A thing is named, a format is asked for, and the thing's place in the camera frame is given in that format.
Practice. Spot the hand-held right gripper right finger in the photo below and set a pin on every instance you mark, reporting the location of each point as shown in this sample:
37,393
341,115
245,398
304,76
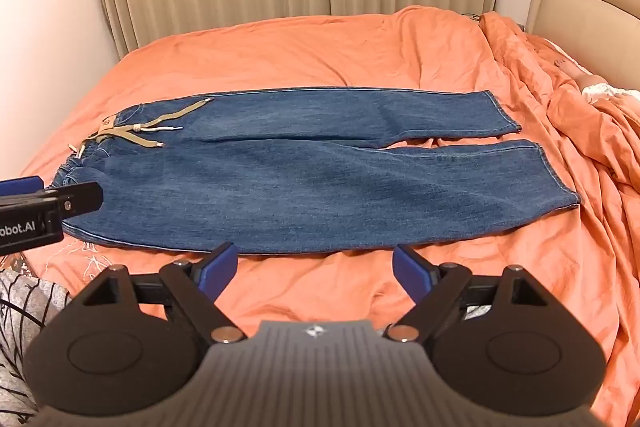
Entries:
404,266

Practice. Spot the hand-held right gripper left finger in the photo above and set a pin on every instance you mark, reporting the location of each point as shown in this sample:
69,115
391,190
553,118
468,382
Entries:
227,263

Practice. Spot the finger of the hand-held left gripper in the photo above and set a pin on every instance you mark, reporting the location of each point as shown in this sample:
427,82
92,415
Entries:
80,198
22,186

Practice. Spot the blue denim pants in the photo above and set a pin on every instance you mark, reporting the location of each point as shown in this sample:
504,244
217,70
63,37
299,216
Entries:
300,177

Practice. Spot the grey patterned clothing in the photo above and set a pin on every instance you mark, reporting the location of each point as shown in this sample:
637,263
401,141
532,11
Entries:
25,357

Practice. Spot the orange duvet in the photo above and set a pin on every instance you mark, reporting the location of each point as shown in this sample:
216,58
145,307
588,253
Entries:
590,167

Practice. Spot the orange bed sheet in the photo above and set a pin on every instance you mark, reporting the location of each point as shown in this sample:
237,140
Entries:
325,47

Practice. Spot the white frilly cloth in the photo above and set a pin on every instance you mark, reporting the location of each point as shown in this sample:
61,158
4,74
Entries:
602,91

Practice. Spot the beige padded headboard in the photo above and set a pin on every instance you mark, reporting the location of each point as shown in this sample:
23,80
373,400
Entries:
585,2

